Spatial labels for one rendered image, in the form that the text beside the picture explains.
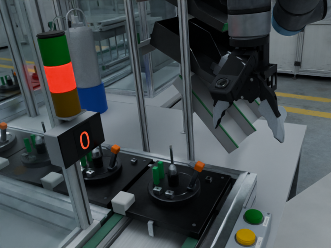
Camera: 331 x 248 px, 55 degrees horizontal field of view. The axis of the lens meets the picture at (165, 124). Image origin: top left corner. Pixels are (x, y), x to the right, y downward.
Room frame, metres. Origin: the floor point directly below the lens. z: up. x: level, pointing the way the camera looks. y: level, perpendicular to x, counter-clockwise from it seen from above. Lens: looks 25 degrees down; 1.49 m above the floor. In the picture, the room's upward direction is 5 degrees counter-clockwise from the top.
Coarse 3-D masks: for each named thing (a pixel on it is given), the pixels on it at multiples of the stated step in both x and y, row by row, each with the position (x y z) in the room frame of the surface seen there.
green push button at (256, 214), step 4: (248, 212) 0.58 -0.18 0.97; (252, 212) 0.58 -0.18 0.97; (256, 212) 0.58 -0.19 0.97; (260, 212) 0.58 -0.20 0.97; (248, 216) 0.57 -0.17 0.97; (252, 216) 0.57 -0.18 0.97; (256, 216) 0.56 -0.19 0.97; (260, 216) 0.56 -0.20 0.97; (248, 220) 0.56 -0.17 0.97; (252, 220) 0.55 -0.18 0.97; (256, 220) 0.55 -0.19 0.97; (260, 220) 0.56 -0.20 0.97
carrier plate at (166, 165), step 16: (144, 176) 0.77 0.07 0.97; (224, 176) 0.74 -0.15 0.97; (128, 192) 0.70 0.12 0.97; (144, 192) 0.69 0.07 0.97; (208, 192) 0.67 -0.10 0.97; (224, 192) 0.68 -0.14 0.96; (112, 208) 0.65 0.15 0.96; (144, 208) 0.63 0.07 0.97; (160, 208) 0.62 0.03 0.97; (176, 208) 0.62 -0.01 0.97; (192, 208) 0.61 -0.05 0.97; (208, 208) 0.61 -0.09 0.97; (160, 224) 0.58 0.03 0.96; (176, 224) 0.56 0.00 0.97; (192, 224) 0.56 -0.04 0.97
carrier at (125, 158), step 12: (84, 156) 0.83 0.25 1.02; (96, 156) 0.81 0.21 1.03; (108, 156) 0.87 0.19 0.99; (120, 156) 0.90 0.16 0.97; (132, 156) 0.89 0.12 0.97; (84, 168) 0.79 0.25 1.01; (96, 168) 0.81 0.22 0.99; (108, 168) 0.79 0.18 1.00; (120, 168) 0.80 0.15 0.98; (132, 168) 0.82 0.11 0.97; (144, 168) 0.82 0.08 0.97; (84, 180) 0.76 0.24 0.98; (96, 180) 0.75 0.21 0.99; (108, 180) 0.76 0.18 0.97; (120, 180) 0.76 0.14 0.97; (132, 180) 0.76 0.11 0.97; (96, 192) 0.71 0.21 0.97; (108, 192) 0.71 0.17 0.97; (96, 204) 0.68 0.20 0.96; (108, 204) 0.66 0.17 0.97
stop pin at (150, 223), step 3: (150, 222) 0.58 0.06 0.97; (153, 222) 0.58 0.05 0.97; (150, 225) 0.58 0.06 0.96; (153, 225) 0.58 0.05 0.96; (150, 228) 0.58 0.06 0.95; (153, 228) 0.58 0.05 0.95; (150, 231) 0.58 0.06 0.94; (153, 231) 0.58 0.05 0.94; (150, 234) 0.58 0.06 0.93; (153, 234) 0.58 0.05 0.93
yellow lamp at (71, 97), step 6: (72, 90) 0.58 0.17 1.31; (54, 96) 0.57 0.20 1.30; (60, 96) 0.56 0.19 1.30; (66, 96) 0.57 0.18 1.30; (72, 96) 0.57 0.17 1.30; (78, 96) 0.59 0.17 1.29; (54, 102) 0.57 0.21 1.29; (60, 102) 0.56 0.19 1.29; (66, 102) 0.56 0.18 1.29; (72, 102) 0.57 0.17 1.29; (78, 102) 0.58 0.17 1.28; (54, 108) 0.58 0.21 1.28; (60, 108) 0.56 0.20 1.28; (66, 108) 0.56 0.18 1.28; (72, 108) 0.57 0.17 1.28; (78, 108) 0.58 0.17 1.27; (60, 114) 0.56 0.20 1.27; (66, 114) 0.56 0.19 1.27; (72, 114) 0.57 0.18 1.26
